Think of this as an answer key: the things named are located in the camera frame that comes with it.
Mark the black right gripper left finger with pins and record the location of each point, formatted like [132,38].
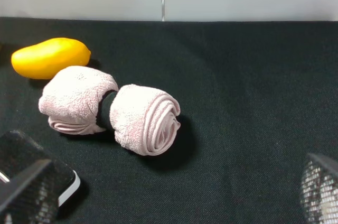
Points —
[30,196]

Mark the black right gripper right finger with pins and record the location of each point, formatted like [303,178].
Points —
[319,189]

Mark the black white board eraser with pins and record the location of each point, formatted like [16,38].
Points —
[18,150]

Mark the rolled pink towel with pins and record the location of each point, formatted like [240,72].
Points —
[81,101]

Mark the black tablecloth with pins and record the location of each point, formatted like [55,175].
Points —
[255,99]

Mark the yellow mango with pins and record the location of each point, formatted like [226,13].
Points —
[45,59]

